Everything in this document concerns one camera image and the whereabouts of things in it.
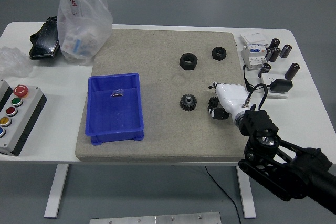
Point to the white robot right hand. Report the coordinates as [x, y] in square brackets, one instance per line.
[233, 96]

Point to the small black gear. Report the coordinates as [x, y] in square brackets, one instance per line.
[213, 101]

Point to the large black gear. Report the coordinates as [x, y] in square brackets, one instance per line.
[185, 106]

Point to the blue plastic box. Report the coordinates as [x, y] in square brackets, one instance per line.
[115, 116]

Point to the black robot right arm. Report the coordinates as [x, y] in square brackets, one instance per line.
[299, 171]

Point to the small black hex nut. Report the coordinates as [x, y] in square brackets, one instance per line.
[215, 54]

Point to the large black hex nut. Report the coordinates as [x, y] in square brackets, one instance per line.
[183, 62]

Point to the grey push-button control box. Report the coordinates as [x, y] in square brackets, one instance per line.
[18, 119]

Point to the black cylindrical capacitor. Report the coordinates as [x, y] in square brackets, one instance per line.
[268, 53]
[264, 70]
[285, 51]
[275, 44]
[292, 72]
[275, 54]

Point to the white circuit breaker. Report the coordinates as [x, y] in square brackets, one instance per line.
[252, 57]

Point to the black plug adapter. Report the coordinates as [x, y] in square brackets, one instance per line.
[281, 85]

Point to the grey-brown foam mat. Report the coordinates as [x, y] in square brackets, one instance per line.
[162, 129]

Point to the white table leg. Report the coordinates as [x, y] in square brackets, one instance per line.
[56, 190]
[248, 195]

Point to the silver metal plate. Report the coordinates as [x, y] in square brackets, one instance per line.
[157, 219]

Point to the clear plastic bag with contents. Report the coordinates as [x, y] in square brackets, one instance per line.
[78, 40]

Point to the black gloves pack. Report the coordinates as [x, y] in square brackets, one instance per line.
[44, 40]

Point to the crumpled clear plastic wrap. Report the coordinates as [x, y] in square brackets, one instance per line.
[13, 61]

